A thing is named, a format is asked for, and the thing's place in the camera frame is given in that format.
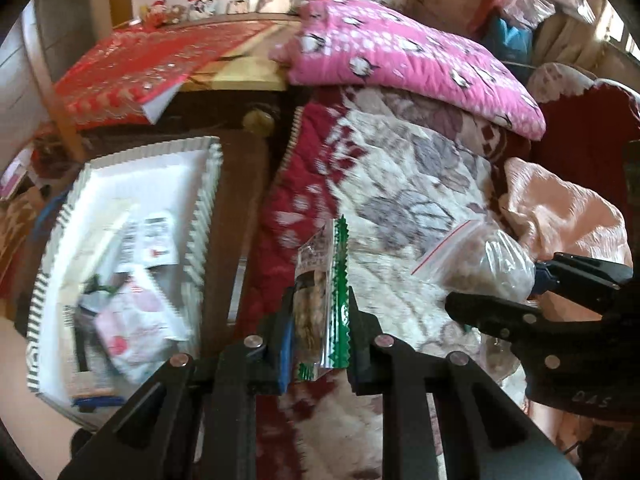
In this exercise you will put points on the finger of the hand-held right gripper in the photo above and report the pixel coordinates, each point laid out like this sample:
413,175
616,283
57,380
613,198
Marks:
500,317
585,272

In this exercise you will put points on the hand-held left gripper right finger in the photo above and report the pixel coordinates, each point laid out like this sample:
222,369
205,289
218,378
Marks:
360,355

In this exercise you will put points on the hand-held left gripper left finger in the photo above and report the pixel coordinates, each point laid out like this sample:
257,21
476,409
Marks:
286,355

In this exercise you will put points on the clear zip bag of pastries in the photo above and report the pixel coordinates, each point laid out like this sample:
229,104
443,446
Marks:
485,265

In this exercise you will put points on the clear green-edged nut packet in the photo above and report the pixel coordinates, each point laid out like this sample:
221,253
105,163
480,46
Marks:
322,300

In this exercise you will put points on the white pink snack packet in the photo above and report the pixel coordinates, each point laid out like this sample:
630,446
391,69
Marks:
140,325

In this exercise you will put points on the white red-marked packet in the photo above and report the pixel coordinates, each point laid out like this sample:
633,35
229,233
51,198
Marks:
156,237

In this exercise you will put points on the dark green cracker packet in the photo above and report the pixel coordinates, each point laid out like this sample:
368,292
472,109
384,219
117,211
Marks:
87,340

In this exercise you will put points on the beige snack packet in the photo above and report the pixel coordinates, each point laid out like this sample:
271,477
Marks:
97,255

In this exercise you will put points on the green white striped box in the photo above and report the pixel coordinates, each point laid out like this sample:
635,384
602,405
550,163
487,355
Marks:
125,185

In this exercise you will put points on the peach blanket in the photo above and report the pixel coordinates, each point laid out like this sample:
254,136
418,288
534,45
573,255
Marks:
565,210

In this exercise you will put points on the dark red cloth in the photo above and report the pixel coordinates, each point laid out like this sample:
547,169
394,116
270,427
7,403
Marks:
585,130

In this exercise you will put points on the floral fleece blanket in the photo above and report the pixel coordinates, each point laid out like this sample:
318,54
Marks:
410,180

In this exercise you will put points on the cream cloth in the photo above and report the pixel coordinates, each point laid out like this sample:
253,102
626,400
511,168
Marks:
570,50

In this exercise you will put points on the brass knob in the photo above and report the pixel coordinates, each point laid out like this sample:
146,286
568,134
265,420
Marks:
258,121

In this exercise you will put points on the teal bag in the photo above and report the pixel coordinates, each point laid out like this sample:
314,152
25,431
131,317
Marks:
507,40

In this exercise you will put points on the clear plastic bag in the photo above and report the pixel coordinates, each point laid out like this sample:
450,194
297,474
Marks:
527,2

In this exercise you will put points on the pink penguin pillow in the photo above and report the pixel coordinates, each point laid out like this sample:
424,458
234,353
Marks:
400,55

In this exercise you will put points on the wooden table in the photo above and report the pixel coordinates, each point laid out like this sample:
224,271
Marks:
245,72

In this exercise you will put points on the red gold tablecloth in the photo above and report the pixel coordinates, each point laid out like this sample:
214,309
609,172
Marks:
150,70

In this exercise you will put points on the small standing photo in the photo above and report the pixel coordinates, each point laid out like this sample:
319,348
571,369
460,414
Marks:
238,6

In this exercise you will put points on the standing couple photo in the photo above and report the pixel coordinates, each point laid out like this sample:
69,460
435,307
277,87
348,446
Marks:
201,8

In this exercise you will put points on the brown plush toy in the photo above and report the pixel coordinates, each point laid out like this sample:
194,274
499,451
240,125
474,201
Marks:
177,11

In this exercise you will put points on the red plush doll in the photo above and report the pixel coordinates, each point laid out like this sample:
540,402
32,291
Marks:
156,12

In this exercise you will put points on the dark wooden bed rail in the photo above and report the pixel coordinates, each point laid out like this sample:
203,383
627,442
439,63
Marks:
235,210

